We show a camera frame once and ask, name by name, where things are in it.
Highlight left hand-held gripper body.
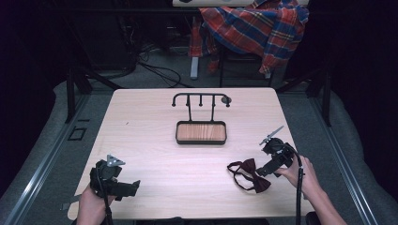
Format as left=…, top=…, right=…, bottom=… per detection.
left=89, top=154, right=133, bottom=200

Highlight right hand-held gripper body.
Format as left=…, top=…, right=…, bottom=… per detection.
left=258, top=125, right=296, bottom=173

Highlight dark red bow tie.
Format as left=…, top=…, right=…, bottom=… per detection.
left=226, top=157, right=272, bottom=194

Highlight person's right hand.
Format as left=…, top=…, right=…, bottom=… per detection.
left=274, top=155, right=324, bottom=199

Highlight person's left hand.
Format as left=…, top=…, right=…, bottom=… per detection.
left=76, top=184, right=117, bottom=225

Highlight grey tape strip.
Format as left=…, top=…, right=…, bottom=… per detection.
left=59, top=194, right=83, bottom=212

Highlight black rack with wooden tray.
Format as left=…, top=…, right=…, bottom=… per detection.
left=171, top=92, right=233, bottom=146

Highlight black metal stand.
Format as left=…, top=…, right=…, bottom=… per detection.
left=64, top=66, right=124, bottom=124
left=274, top=66, right=333, bottom=128

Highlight white table leg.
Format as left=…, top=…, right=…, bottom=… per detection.
left=190, top=55, right=200, bottom=81

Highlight red blue plaid shirt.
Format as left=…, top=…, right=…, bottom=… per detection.
left=188, top=0, right=311, bottom=76

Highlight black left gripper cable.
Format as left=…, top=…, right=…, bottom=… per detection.
left=95, top=167, right=115, bottom=225

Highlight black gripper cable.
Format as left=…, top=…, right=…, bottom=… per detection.
left=95, top=167, right=115, bottom=225
left=282, top=142, right=305, bottom=225

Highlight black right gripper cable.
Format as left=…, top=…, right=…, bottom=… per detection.
left=282, top=142, right=305, bottom=225

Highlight aluminium floor rail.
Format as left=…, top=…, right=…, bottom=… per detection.
left=2, top=93, right=94, bottom=225
left=309, top=95, right=381, bottom=225

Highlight black chair frame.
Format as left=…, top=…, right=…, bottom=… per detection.
left=218, top=50, right=275, bottom=89

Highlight black floor cables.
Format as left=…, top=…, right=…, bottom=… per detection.
left=136, top=43, right=192, bottom=89

